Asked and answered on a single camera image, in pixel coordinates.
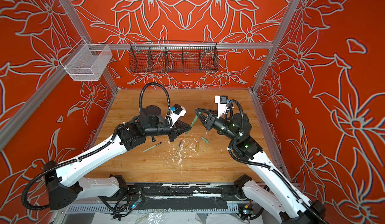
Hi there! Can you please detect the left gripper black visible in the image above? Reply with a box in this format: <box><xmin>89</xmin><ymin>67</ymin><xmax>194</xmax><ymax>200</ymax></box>
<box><xmin>146</xmin><ymin>119</ymin><xmax>192</xmax><ymax>141</ymax></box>

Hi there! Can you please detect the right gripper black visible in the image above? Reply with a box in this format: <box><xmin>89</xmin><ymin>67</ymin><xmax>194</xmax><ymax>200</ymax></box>
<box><xmin>196</xmin><ymin>107</ymin><xmax>242</xmax><ymax>144</ymax></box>

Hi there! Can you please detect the dark green pen cap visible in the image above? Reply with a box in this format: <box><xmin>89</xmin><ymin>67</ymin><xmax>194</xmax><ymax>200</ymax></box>
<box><xmin>191</xmin><ymin>115</ymin><xmax>199</xmax><ymax>126</ymax></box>

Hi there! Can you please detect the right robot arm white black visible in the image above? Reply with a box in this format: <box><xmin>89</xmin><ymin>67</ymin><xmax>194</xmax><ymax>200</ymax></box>
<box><xmin>195</xmin><ymin>108</ymin><xmax>326</xmax><ymax>224</ymax></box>

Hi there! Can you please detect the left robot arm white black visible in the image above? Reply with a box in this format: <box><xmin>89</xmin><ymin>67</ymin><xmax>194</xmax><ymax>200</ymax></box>
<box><xmin>43</xmin><ymin>104</ymin><xmax>191</xmax><ymax>211</ymax></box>

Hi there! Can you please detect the light green pen cap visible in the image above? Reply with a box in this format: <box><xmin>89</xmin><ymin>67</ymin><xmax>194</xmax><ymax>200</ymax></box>
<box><xmin>201</xmin><ymin>137</ymin><xmax>209</xmax><ymax>143</ymax></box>

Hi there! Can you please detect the beige pen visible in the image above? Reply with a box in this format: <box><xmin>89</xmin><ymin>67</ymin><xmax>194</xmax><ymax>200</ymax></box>
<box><xmin>172</xmin><ymin>140</ymin><xmax>183</xmax><ymax>159</ymax></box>

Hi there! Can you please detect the white mesh basket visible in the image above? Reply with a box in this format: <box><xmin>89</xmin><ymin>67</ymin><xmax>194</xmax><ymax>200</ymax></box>
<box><xmin>60</xmin><ymin>44</ymin><xmax>112</xmax><ymax>81</ymax></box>

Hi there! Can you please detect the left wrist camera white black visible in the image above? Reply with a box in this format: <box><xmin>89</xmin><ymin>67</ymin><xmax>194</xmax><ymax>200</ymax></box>
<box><xmin>169</xmin><ymin>104</ymin><xmax>186</xmax><ymax>124</ymax></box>

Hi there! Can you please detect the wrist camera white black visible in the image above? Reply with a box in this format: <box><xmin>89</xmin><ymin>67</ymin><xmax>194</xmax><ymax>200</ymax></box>
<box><xmin>169</xmin><ymin>104</ymin><xmax>186</xmax><ymax>124</ymax></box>
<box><xmin>215</xmin><ymin>95</ymin><xmax>229</xmax><ymax>119</ymax></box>

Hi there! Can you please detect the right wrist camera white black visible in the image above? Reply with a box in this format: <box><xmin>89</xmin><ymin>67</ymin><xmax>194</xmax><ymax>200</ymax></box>
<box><xmin>215</xmin><ymin>95</ymin><xmax>229</xmax><ymax>119</ymax></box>

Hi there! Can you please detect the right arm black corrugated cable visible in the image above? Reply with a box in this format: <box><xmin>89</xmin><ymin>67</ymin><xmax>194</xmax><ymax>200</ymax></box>
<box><xmin>227</xmin><ymin>99</ymin><xmax>330</xmax><ymax>224</ymax></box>

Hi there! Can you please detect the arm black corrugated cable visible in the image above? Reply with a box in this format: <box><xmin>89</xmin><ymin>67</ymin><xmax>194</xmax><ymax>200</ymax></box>
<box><xmin>20</xmin><ymin>82</ymin><xmax>171</xmax><ymax>211</ymax></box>
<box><xmin>227</xmin><ymin>99</ymin><xmax>330</xmax><ymax>224</ymax></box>

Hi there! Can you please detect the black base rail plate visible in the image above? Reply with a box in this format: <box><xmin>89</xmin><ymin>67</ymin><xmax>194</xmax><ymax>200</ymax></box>
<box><xmin>101</xmin><ymin>182</ymin><xmax>262</xmax><ymax>213</ymax></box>

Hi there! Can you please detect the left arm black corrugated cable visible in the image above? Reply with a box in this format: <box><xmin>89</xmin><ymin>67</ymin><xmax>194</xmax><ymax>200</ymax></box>
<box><xmin>20</xmin><ymin>82</ymin><xmax>171</xmax><ymax>211</ymax></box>

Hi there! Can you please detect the black wire basket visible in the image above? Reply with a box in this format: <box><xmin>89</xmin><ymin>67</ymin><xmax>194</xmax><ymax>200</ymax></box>
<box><xmin>128</xmin><ymin>41</ymin><xmax>219</xmax><ymax>74</ymax></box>

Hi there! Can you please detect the aluminium frame bar back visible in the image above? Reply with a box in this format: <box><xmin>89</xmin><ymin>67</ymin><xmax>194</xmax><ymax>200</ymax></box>
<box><xmin>88</xmin><ymin>42</ymin><xmax>273</xmax><ymax>51</ymax></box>

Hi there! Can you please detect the white slotted cable duct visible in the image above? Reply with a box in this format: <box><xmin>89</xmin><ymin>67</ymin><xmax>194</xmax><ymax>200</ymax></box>
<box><xmin>65</xmin><ymin>203</ymin><xmax>239</xmax><ymax>215</ymax></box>

